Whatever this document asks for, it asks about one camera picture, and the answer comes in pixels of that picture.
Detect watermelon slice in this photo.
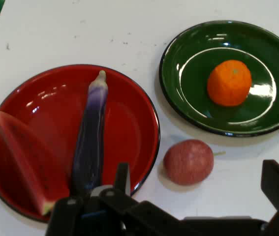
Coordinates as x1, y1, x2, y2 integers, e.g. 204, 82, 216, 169
0, 111, 71, 216

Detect long purple eggplant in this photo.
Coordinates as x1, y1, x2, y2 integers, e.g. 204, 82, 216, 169
69, 70, 109, 197

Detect red enamel plate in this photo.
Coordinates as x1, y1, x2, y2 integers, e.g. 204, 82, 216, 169
0, 64, 161, 224

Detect red apple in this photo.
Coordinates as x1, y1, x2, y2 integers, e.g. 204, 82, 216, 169
163, 139, 226, 186

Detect dark green enamel plate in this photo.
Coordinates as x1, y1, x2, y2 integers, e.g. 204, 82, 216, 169
158, 20, 279, 138

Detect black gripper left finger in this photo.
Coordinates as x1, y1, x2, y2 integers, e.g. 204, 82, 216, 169
45, 162, 182, 236

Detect orange mandarin fruit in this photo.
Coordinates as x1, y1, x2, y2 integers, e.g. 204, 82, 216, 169
207, 59, 252, 107

